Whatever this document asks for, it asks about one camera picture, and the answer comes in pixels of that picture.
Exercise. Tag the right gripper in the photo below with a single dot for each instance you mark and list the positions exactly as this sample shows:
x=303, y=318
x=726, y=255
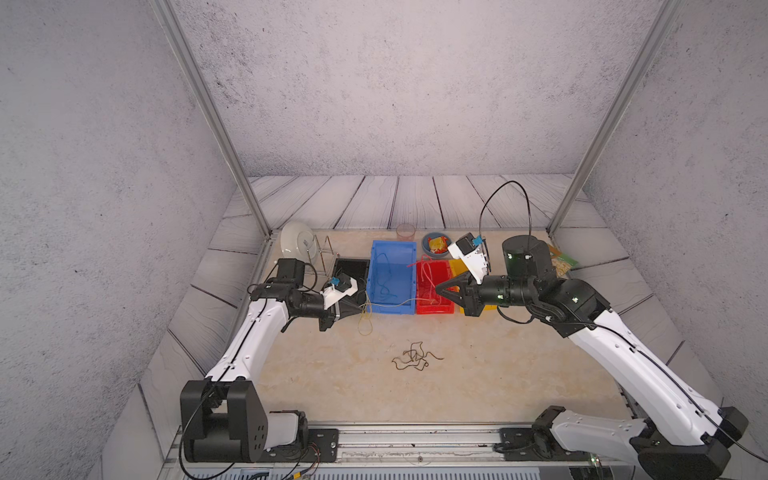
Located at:
x=469, y=297

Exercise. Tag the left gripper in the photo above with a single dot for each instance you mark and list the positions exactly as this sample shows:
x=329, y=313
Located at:
x=333, y=313

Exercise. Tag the yellow storage bin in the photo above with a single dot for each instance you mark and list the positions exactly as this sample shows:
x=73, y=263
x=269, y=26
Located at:
x=458, y=267

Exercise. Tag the left aluminium frame post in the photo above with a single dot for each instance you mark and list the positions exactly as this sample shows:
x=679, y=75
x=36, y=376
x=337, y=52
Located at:
x=172, y=27

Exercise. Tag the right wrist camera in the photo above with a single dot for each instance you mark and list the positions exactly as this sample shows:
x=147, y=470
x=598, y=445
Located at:
x=470, y=250

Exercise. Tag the blue storage bin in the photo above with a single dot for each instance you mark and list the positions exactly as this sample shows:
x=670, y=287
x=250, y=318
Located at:
x=392, y=282

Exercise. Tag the red storage bin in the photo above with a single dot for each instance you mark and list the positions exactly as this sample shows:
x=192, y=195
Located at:
x=429, y=275

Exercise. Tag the green food packet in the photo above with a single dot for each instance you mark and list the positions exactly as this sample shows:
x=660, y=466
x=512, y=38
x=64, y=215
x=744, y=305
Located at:
x=562, y=263

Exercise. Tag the aluminium frame post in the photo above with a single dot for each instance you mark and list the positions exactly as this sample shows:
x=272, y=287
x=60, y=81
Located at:
x=172, y=27
x=659, y=30

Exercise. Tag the aluminium front rail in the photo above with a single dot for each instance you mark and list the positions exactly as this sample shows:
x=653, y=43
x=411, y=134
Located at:
x=415, y=451

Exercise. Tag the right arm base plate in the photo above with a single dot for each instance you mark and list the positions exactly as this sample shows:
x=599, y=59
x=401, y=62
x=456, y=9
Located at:
x=529, y=444

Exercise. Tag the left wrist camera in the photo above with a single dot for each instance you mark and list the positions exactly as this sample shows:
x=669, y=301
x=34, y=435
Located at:
x=339, y=287

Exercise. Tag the right aluminium frame post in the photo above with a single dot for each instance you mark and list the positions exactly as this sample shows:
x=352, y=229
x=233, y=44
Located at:
x=659, y=30

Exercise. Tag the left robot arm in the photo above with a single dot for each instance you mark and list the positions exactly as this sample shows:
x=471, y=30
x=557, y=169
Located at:
x=223, y=419

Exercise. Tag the pink plastic cup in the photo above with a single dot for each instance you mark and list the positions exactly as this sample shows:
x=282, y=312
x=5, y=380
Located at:
x=405, y=232

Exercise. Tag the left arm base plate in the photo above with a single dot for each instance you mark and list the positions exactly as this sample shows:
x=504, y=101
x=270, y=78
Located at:
x=316, y=444

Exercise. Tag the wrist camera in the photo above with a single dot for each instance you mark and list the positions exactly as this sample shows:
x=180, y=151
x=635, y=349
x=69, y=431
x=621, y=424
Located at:
x=339, y=287
x=470, y=250

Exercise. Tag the white plate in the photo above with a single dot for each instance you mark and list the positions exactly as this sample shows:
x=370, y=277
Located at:
x=298, y=241

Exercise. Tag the black storage bin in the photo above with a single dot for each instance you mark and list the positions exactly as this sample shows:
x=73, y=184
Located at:
x=354, y=268

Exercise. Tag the red yellow snack packet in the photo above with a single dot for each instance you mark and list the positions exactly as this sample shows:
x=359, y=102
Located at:
x=438, y=245

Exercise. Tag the blue bowl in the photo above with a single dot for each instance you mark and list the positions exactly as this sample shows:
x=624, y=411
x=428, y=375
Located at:
x=424, y=245

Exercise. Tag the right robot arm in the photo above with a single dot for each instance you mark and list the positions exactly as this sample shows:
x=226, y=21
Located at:
x=683, y=434

